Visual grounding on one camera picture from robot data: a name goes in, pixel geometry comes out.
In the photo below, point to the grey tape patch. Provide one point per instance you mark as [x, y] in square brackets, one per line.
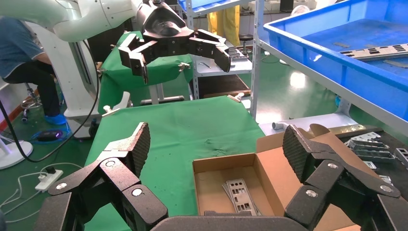
[370, 46]
[341, 45]
[396, 63]

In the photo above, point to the blue plastic tray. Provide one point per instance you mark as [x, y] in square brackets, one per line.
[318, 63]

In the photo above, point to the green table cloth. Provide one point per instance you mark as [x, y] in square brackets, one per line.
[165, 68]
[191, 127]

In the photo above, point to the white pipe fitting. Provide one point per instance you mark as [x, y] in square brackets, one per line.
[279, 126]

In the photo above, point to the white metal rack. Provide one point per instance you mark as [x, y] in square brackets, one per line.
[223, 69]

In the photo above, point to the black round stool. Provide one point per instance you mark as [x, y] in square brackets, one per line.
[31, 94]

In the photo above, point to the white platform board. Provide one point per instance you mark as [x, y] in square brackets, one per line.
[318, 121]

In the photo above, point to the grey slotted angle post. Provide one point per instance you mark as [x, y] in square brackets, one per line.
[257, 79]

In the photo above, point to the grey table frame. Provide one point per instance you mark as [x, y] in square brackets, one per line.
[154, 92]

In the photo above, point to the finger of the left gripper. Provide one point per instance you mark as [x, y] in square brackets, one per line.
[137, 60]
[220, 51]

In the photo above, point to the white robot torso column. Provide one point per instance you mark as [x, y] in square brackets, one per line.
[68, 89]

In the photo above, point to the white desk fan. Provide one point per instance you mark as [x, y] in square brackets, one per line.
[299, 10]

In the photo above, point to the white round stand base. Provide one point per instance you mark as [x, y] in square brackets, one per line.
[16, 154]

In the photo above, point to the white power strip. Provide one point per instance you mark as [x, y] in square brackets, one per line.
[47, 182]

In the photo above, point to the small black stool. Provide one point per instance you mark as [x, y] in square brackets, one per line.
[246, 37]

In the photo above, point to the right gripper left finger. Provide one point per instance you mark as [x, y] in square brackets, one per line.
[111, 178]

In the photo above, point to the white metal shelf board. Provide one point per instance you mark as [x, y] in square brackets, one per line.
[366, 105]

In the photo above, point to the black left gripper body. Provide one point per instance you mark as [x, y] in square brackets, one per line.
[165, 25]

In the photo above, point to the person in blue shirt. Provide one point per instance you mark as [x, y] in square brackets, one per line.
[16, 44]

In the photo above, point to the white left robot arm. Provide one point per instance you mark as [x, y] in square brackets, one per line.
[95, 16]

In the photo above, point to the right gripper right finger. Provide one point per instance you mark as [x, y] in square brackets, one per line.
[328, 178]

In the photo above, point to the brown cardboard box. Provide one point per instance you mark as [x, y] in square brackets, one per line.
[274, 178]

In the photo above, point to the pile of metal parts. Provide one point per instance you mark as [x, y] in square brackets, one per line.
[239, 55]

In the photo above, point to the metal IO shield plate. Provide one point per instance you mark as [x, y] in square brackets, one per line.
[382, 53]
[247, 196]
[227, 191]

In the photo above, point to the yellow hanging cloth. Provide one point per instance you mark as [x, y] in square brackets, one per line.
[229, 25]

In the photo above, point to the blue plastic bin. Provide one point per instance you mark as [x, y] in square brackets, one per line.
[197, 3]

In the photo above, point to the black power adapter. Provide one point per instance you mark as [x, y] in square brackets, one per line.
[49, 136]

